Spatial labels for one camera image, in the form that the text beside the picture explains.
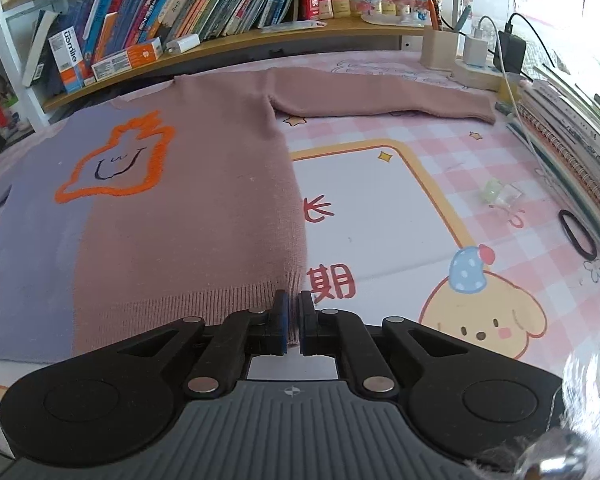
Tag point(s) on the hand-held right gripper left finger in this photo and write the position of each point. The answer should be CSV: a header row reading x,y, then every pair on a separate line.
x,y
280,322

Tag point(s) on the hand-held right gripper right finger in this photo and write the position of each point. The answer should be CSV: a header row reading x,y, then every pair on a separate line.
x,y
305,322

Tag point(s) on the purple and pink towel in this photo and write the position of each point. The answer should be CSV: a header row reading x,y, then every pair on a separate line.
x,y
180,210

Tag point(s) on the pink checked printed tablecloth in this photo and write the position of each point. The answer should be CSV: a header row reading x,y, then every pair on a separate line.
x,y
380,240

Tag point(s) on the small clear green trinket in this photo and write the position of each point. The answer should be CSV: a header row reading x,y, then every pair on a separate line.
x,y
502,194

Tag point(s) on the wooden bookshelf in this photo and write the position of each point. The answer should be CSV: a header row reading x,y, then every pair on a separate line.
x,y
260,40

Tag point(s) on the white charger block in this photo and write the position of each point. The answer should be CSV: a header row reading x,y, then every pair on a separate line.
x,y
182,44

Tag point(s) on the white power strip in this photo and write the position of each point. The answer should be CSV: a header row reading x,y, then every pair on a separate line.
x,y
482,77

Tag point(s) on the beige pen holder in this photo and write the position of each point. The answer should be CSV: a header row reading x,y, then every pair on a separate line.
x,y
440,50

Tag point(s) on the orange white flat box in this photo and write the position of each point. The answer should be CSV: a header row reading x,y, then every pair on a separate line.
x,y
127,59

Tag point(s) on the white plug charger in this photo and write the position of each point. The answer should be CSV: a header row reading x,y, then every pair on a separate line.
x,y
476,49

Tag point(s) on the stack of notebooks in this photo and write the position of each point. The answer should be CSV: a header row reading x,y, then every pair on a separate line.
x,y
570,130

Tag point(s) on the row of colourful books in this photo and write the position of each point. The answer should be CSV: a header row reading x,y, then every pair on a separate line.
x,y
190,0

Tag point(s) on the blue orange upright box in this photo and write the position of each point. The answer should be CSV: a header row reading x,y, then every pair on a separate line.
x,y
67,60

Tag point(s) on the black power adapter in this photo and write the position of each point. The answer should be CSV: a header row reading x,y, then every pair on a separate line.
x,y
511,52

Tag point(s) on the white shelf frame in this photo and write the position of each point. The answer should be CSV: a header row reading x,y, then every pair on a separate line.
x,y
10,50

